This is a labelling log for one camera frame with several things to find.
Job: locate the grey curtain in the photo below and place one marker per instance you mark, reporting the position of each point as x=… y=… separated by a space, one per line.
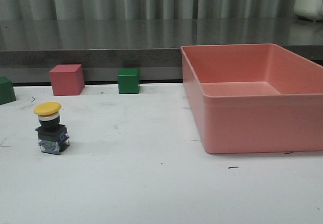
x=143 y=9

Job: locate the pink cube block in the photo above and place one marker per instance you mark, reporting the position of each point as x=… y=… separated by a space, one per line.
x=67 y=79

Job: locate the green cube block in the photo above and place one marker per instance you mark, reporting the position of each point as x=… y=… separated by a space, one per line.
x=7 y=93
x=128 y=81

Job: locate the yellow push button switch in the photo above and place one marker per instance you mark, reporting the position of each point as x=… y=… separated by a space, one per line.
x=53 y=137

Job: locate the white appliance in background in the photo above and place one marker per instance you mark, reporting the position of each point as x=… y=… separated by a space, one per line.
x=308 y=9

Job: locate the green cube block centre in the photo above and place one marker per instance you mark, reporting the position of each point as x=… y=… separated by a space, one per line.
x=128 y=81

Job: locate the pink plastic bin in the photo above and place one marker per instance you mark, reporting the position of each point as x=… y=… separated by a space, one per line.
x=253 y=98

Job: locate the green cube block left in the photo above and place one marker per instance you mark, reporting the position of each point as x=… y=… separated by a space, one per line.
x=7 y=93

